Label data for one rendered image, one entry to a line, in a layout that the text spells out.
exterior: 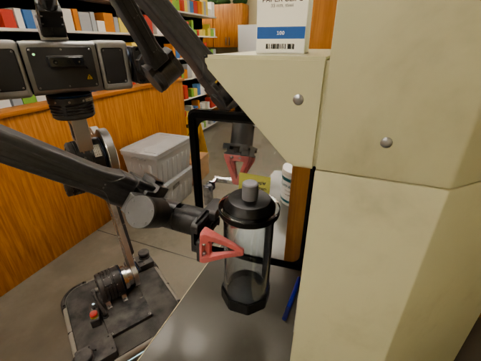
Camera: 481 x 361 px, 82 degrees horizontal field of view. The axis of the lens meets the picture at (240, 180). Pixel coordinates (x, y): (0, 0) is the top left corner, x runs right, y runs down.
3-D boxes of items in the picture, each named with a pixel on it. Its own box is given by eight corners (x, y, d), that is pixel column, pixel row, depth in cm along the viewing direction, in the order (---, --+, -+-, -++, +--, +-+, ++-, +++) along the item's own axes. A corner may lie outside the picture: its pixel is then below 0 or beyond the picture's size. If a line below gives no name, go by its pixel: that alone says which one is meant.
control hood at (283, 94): (340, 106, 53) (348, 49, 49) (314, 171, 26) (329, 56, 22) (281, 102, 57) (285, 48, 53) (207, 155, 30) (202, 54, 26)
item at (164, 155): (195, 165, 300) (192, 135, 285) (161, 190, 250) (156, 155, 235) (162, 160, 314) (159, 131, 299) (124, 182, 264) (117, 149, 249)
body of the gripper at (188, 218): (222, 198, 57) (190, 190, 59) (200, 226, 48) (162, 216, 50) (222, 224, 60) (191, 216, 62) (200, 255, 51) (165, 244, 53)
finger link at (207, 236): (253, 220, 50) (207, 208, 53) (240, 244, 44) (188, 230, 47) (250, 249, 53) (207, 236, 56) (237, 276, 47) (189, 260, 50)
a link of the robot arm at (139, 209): (151, 173, 61) (131, 208, 61) (116, 162, 50) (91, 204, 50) (193, 201, 57) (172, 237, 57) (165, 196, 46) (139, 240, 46)
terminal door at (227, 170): (307, 272, 71) (329, 117, 54) (198, 249, 79) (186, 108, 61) (307, 270, 72) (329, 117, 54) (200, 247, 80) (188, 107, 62)
